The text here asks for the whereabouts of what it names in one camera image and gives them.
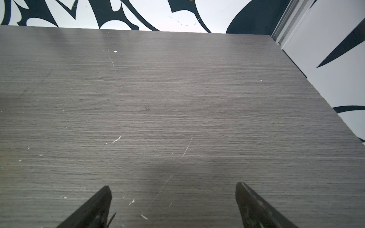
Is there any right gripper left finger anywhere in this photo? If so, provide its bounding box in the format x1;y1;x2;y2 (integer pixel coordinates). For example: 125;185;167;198
57;186;112;228

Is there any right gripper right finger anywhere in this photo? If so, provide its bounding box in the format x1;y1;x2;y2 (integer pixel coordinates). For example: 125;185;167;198
235;182;297;228

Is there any aluminium frame right post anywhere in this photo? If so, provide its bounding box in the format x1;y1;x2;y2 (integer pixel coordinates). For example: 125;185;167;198
271;0;316;50

